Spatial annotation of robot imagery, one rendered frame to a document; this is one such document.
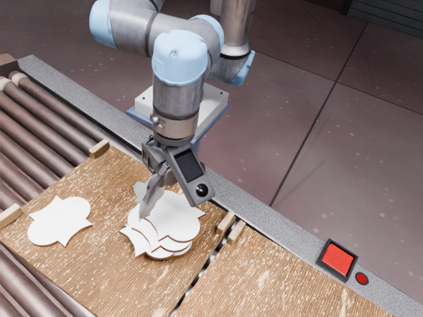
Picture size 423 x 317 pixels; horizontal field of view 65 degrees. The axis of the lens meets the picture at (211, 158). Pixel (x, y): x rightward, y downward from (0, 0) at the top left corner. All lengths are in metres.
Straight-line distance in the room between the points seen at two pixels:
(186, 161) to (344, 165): 2.09
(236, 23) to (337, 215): 1.57
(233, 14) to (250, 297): 0.67
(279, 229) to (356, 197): 1.58
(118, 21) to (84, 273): 0.48
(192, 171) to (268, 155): 1.85
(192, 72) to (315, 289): 0.53
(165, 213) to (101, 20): 0.39
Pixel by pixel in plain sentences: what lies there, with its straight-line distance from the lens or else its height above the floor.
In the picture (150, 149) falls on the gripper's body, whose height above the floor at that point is 1.17.
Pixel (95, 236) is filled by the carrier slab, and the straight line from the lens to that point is 0.78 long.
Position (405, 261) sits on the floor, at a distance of 2.28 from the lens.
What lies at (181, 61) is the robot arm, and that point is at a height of 1.37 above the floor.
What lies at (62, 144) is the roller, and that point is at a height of 0.92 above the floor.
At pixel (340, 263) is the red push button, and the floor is 0.93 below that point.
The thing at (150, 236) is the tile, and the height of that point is 0.99.
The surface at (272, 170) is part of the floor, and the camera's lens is 2.30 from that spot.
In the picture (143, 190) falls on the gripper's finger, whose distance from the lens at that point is 0.65.
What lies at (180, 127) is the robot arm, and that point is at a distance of 0.52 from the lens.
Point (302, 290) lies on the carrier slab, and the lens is 0.78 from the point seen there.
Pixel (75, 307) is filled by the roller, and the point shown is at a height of 0.92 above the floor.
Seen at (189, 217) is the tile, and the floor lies 1.00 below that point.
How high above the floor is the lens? 1.60
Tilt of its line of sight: 45 degrees down
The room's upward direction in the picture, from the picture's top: 11 degrees clockwise
